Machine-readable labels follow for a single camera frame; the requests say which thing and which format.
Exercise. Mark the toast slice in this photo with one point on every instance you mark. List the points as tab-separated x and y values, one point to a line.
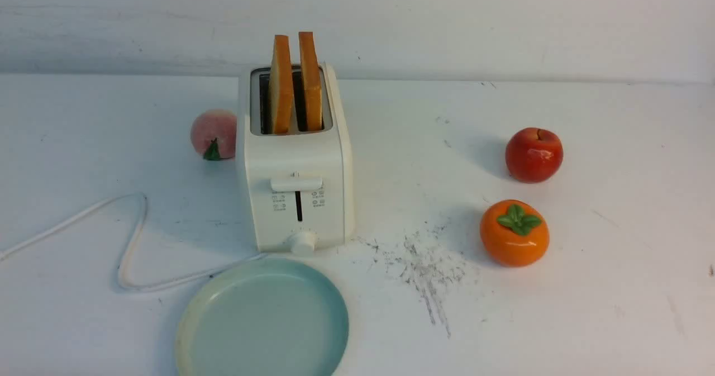
311	82
281	91

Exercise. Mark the white two-slot toaster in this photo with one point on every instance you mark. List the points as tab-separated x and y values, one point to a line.
296	190

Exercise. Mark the pink peach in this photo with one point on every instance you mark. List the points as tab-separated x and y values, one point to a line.
213	135

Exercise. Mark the light blue round plate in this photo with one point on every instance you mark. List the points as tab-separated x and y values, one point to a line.
264	317

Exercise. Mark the orange persimmon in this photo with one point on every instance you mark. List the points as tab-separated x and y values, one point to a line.
514	234

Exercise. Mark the red apple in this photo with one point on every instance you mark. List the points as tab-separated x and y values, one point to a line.
534	155

